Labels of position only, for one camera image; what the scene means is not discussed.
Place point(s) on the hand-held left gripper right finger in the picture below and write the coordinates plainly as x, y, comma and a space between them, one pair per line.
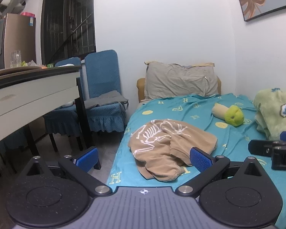
201, 159

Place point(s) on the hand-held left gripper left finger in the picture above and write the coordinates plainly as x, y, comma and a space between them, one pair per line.
87, 159

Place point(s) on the tan shirt with white print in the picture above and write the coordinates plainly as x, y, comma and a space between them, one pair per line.
157, 152

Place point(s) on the light green fleece blanket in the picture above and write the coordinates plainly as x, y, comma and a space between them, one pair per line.
274, 107

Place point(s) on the teal patterned bed sheet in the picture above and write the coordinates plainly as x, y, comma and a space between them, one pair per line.
197, 124

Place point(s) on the green plush toy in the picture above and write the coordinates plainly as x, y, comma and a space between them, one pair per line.
233, 115

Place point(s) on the blue covered chair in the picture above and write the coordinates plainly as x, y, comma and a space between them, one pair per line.
101, 76
59, 121

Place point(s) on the white cloth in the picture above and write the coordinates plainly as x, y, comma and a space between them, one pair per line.
68, 104

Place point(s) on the grey seat cushion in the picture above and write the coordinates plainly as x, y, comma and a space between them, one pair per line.
104, 99

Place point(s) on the grey pillow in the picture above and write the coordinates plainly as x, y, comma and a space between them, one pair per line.
178, 82

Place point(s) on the white table with black legs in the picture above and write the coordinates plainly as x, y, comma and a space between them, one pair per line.
26, 95

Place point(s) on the beige pillow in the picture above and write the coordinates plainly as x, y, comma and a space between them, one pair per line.
205, 64

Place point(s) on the green packet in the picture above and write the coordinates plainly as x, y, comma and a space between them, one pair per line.
50, 65

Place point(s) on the clear glass jar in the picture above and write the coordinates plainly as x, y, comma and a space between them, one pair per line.
16, 58

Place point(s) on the dark barred window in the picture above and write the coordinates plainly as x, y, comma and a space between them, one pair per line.
66, 21

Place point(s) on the brown refrigerator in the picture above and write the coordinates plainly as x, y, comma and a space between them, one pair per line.
16, 38

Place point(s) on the pink lidded container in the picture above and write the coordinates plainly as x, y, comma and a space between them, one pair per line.
28, 14

